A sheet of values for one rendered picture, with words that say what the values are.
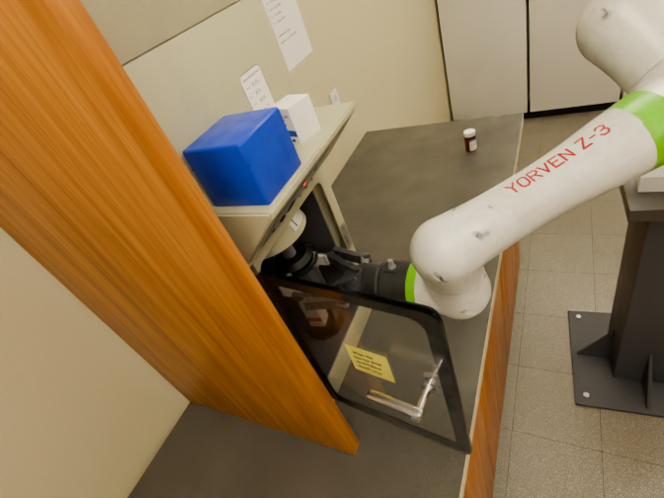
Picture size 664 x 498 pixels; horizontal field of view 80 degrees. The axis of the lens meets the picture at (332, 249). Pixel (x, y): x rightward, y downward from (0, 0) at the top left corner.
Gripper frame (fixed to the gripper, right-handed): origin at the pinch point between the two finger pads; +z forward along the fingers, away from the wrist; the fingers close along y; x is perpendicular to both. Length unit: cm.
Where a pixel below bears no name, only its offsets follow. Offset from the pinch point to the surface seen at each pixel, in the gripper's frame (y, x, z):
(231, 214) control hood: 17.4, -31.2, -11.6
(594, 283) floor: -115, 120, -65
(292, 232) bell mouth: 1.3, -13.7, -4.6
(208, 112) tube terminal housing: 7.6, -41.8, -6.7
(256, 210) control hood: 16.9, -31.5, -15.9
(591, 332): -82, 118, -64
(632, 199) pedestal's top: -60, 26, -66
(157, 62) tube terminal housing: 11, -50, -7
